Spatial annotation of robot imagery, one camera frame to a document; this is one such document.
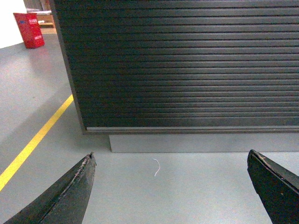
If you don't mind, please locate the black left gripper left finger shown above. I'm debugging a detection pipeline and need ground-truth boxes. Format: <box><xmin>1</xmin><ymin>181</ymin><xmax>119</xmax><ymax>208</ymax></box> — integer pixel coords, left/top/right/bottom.
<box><xmin>5</xmin><ymin>153</ymin><xmax>96</xmax><ymax>224</ymax></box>

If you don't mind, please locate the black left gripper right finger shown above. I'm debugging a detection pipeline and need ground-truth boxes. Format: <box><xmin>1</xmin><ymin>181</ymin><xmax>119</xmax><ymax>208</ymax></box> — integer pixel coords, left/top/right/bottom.
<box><xmin>247</xmin><ymin>150</ymin><xmax>299</xmax><ymax>224</ymax></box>

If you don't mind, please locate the black slatted checkout counter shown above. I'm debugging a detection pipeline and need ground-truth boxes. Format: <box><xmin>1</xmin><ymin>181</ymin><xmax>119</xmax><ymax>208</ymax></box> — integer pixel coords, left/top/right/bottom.
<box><xmin>50</xmin><ymin>0</ymin><xmax>299</xmax><ymax>153</ymax></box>

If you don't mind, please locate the red fire equipment box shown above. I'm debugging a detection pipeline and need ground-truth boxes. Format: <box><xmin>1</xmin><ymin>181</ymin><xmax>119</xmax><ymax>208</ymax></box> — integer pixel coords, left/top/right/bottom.
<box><xmin>13</xmin><ymin>13</ymin><xmax>45</xmax><ymax>49</ymax></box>

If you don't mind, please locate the wooden pallet stack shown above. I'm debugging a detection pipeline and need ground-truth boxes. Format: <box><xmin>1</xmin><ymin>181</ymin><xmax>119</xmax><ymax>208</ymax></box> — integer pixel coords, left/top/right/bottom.
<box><xmin>23</xmin><ymin>0</ymin><xmax>56</xmax><ymax>28</ymax></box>

